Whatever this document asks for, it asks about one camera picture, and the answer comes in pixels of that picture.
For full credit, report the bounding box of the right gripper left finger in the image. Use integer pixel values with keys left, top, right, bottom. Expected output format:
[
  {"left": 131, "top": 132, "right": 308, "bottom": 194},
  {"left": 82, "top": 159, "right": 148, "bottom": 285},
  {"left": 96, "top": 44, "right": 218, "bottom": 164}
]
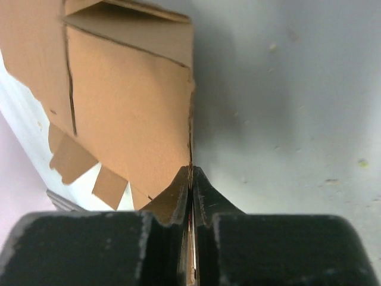
[{"left": 1, "top": 166, "right": 190, "bottom": 285}]

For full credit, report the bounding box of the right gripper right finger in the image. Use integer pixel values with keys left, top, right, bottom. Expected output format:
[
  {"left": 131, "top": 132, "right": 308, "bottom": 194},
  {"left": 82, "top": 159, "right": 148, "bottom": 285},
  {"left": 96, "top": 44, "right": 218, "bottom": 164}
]
[{"left": 192, "top": 167, "right": 380, "bottom": 285}]

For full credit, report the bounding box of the brown cardboard box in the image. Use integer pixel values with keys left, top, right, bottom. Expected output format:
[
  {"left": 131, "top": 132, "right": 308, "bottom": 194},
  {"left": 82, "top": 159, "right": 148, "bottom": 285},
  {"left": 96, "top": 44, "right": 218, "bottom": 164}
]
[{"left": 1, "top": 1, "right": 195, "bottom": 210}]

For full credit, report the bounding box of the aluminium rail beam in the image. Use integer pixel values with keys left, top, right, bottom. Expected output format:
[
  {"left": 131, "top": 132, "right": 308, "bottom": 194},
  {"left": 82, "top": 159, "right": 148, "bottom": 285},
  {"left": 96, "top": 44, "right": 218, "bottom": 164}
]
[{"left": 46, "top": 189, "right": 86, "bottom": 212}]

